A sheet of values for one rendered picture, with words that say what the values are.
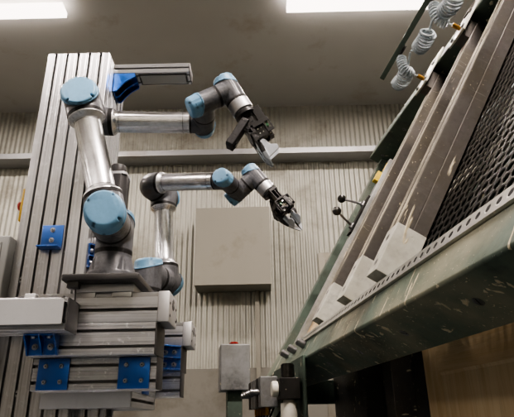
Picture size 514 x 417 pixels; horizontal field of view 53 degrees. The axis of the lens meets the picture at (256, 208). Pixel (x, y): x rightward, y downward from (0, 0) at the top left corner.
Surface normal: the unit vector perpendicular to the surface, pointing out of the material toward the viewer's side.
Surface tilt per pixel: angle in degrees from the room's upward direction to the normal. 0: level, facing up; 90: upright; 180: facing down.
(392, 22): 180
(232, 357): 90
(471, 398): 90
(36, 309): 90
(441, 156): 90
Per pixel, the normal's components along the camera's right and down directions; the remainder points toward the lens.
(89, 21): 0.02, 0.92
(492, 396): -0.99, -0.04
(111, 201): 0.11, -0.26
